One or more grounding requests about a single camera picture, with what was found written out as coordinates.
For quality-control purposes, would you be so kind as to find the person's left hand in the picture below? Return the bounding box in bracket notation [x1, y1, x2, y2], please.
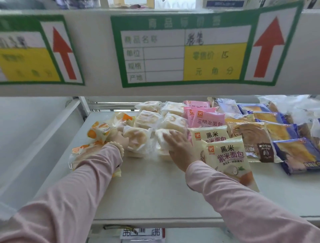
[109, 132, 130, 151]

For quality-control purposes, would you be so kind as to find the person's right hand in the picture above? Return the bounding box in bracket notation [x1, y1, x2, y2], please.
[162, 129, 201, 173]

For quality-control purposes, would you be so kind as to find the white cream bread packet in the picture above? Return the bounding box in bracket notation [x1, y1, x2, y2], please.
[149, 128, 176, 162]
[122, 125, 152, 154]

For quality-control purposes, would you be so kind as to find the person's right forearm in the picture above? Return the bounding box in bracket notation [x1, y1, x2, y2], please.
[185, 160, 320, 243]

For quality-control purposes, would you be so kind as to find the person's left forearm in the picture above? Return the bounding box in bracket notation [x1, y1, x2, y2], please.
[0, 144, 123, 243]

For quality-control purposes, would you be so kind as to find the orange print bread packet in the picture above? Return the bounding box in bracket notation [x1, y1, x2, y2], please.
[87, 121, 114, 145]
[68, 143, 122, 178]
[114, 112, 136, 129]

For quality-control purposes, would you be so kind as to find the cream rice bread packet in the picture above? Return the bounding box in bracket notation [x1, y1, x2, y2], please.
[201, 136, 260, 193]
[187, 125, 230, 162]

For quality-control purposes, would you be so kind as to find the pink sandwich bread packet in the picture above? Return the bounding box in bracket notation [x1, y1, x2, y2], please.
[183, 100, 211, 109]
[191, 111, 226, 130]
[184, 107, 218, 127]

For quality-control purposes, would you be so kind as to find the pile of white bread packets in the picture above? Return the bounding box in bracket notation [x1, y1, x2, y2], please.
[134, 101, 189, 132]

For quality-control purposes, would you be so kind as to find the white metal shelf board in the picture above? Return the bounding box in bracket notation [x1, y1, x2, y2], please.
[32, 110, 320, 229]

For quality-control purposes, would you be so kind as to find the pale blue clear bread packet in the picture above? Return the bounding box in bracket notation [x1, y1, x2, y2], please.
[214, 98, 243, 115]

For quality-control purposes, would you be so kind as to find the brown swirl bread packet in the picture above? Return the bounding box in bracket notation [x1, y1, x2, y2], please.
[225, 121, 277, 164]

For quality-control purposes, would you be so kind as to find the blue yellow bread packet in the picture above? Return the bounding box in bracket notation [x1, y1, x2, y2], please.
[272, 137, 320, 175]
[264, 122, 300, 141]
[237, 104, 271, 115]
[252, 112, 286, 125]

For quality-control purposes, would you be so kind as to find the green bordered price label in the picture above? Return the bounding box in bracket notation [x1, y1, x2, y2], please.
[110, 1, 304, 88]
[0, 15, 85, 86]

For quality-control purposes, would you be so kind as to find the white red paper label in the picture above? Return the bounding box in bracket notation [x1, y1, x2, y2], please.
[119, 226, 166, 243]

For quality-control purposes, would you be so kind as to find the clear brown bread packet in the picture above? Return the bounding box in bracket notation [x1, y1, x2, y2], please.
[258, 95, 320, 149]

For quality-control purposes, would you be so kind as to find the blue white box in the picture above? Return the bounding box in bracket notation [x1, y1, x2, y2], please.
[202, 0, 247, 9]

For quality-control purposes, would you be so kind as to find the cream bead bracelet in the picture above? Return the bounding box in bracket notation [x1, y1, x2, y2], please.
[103, 141, 125, 162]

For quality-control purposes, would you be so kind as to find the white shelf upright post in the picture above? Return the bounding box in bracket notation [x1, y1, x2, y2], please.
[78, 96, 91, 118]

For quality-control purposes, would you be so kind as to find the white shelf side bracket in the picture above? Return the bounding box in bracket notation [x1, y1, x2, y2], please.
[0, 99, 82, 201]

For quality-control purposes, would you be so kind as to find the white shelf front rail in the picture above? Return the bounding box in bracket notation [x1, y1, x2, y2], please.
[0, 5, 320, 97]

